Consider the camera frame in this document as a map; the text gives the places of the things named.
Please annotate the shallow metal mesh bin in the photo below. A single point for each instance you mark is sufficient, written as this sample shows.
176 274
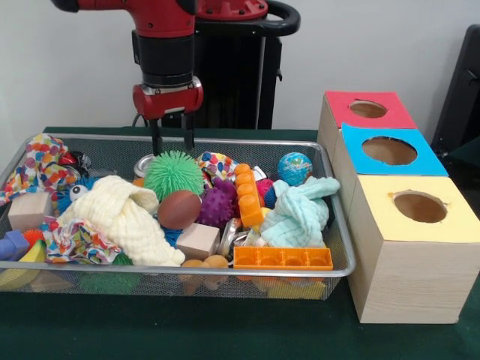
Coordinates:
262 148

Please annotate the cream muslin cloth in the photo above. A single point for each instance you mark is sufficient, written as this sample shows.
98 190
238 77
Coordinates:
127 221

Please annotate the black chair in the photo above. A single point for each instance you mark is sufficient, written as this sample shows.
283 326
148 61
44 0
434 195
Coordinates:
461 93

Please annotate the wooden box with three holes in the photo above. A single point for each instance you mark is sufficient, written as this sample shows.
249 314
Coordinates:
412 270

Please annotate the purple spiky ball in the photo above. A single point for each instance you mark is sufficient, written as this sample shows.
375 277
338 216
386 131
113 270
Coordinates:
217 204

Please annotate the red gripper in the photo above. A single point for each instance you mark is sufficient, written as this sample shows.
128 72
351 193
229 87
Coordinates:
168 101

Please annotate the brown toy football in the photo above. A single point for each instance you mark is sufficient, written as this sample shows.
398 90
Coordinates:
179 210

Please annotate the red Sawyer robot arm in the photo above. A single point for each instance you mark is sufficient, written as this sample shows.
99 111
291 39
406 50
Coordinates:
165 52

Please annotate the long orange toy brick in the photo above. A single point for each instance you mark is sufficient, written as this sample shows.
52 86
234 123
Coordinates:
248 198

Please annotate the wide orange toy brick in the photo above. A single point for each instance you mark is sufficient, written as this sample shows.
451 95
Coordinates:
281 258

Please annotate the blue globe ball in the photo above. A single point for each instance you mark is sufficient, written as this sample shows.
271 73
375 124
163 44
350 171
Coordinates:
294 168

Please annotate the colourful spotted cloth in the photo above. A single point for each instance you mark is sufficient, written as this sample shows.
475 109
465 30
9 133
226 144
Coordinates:
78 240
41 161

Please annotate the mint green cloth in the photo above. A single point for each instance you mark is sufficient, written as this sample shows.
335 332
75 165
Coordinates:
296 213

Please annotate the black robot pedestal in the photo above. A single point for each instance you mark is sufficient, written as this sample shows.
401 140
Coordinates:
240 75

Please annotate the green spiky ball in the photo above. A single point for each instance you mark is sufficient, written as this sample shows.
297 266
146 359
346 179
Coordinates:
173 174

